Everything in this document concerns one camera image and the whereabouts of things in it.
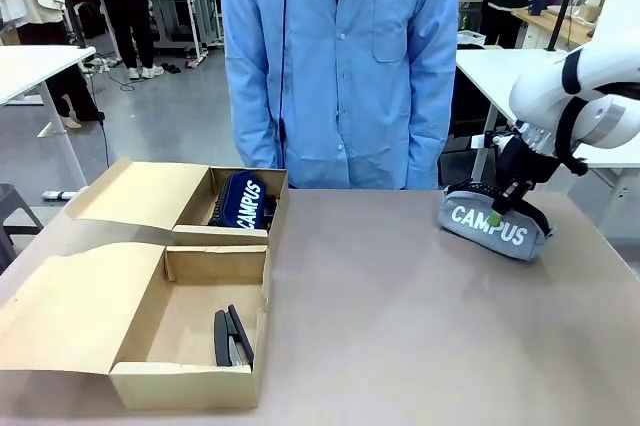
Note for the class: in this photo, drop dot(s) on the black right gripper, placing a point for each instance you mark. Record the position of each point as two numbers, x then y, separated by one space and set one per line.
525 163

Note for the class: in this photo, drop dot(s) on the navy CAMPUS pencil pouch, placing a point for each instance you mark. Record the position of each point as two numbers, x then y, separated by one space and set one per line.
245 201

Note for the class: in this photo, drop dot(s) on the white table with angled leg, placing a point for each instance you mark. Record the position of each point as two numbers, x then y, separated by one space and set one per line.
30 66

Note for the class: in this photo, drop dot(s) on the grey CAMPUS pencil pouch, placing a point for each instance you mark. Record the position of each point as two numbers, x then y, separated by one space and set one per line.
480 231

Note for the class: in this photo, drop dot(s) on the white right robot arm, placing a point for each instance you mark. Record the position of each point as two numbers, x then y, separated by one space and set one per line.
540 86

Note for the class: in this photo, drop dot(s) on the grey stool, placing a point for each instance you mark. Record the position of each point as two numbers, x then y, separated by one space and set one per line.
15 216

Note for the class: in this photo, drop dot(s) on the black stapler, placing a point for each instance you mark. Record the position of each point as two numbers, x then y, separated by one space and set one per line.
227 341

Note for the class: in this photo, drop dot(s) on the cardboard box with stapler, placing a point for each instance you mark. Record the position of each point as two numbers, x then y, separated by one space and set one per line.
75 306

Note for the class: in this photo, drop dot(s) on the white table behind robot arm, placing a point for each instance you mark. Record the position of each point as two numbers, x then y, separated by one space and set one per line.
480 66

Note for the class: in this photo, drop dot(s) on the person in blue shirt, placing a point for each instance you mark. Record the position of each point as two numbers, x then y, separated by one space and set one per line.
345 71

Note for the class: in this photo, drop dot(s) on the grey metal workbench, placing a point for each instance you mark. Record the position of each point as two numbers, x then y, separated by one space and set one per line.
175 1

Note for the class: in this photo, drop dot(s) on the person's right forearm blue sleeve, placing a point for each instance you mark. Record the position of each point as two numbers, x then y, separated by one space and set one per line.
252 131

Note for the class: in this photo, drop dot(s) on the dark blue mug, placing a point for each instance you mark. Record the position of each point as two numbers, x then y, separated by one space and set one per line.
536 6

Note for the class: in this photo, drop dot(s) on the cardboard box with navy pouch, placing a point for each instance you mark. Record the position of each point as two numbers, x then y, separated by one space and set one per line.
150 191

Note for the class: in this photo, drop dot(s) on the person's left forearm blue sleeve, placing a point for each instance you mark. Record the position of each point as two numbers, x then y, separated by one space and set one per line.
430 136

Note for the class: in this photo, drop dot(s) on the white power strip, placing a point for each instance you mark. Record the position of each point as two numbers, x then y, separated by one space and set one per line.
59 194

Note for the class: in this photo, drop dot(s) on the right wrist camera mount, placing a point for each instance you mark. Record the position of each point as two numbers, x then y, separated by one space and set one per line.
492 140

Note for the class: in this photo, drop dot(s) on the wooden workbench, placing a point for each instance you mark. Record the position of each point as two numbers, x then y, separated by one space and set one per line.
540 26

